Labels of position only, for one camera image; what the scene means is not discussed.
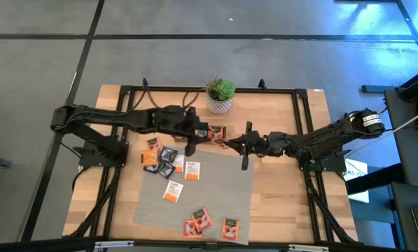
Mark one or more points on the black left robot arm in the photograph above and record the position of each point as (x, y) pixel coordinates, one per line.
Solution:
(100, 117)

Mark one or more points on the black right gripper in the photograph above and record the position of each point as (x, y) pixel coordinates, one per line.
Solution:
(256, 143)

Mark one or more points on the black floor beam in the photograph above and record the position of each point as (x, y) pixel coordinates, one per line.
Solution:
(376, 178)

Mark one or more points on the black slanted pole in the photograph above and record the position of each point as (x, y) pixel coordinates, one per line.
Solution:
(417, 84)

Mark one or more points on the grey woven placemat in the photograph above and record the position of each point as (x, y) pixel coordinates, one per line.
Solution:
(222, 196)

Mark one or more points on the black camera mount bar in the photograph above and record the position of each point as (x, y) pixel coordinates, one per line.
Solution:
(54, 244)

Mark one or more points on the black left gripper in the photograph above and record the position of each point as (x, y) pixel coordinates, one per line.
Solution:
(173, 120)

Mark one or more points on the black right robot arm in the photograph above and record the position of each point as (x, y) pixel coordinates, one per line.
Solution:
(320, 138)

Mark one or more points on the succulent in patterned white pot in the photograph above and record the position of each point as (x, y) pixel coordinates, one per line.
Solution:
(222, 91)

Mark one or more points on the teal metal bar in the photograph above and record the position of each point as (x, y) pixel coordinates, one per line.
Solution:
(376, 89)

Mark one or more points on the dark grey desk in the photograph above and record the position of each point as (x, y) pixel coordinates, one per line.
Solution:
(408, 157)

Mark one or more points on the white paper sign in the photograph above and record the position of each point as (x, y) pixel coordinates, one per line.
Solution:
(355, 168)

